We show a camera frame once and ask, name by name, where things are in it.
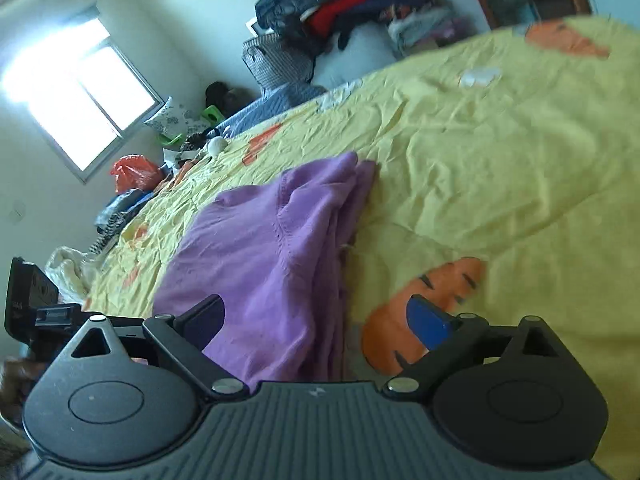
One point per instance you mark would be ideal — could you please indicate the green plastic stool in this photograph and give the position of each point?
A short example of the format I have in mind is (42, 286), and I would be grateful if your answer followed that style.
(212, 114)

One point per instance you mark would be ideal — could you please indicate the striped dark clothes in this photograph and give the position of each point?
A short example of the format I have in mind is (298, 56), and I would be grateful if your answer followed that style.
(117, 215)

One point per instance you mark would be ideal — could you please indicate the yellow printed bedsheet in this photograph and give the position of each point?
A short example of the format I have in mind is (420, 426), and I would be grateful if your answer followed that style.
(500, 160)

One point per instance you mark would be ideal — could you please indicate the white crumpled cloth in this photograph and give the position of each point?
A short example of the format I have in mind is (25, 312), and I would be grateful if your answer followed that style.
(67, 270)

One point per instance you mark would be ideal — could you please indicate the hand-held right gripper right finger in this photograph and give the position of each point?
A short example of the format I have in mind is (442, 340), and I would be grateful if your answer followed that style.
(430, 325)

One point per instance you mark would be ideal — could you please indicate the white board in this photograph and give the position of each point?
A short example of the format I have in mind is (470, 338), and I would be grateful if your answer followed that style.
(257, 26)

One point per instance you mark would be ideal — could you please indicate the white floral pillow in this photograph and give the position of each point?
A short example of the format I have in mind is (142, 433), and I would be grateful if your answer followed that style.
(170, 116)

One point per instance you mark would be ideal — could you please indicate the orange plastic bag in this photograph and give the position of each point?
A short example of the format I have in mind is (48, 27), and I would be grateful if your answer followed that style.
(135, 172)

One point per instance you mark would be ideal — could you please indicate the black bag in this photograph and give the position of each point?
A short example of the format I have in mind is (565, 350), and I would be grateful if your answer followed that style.
(220, 94)

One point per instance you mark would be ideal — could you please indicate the white plush ball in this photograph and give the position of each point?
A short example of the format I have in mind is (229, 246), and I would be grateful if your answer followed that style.
(217, 146)

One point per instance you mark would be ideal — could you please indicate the purple sweater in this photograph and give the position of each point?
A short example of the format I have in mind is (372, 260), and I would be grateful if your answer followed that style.
(260, 260)

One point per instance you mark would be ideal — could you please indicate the large white sack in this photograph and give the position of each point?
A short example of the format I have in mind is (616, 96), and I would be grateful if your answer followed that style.
(355, 57)

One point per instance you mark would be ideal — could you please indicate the checkered bag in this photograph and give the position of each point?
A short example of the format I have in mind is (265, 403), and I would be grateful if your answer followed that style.
(277, 62)

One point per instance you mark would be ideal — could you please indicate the window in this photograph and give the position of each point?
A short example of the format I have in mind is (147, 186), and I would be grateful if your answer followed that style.
(85, 90)

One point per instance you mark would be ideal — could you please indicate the blue quilted blanket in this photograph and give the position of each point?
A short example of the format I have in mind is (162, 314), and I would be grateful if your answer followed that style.
(270, 105)

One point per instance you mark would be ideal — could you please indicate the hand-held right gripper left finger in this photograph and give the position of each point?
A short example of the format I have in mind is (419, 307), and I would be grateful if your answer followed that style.
(207, 320)

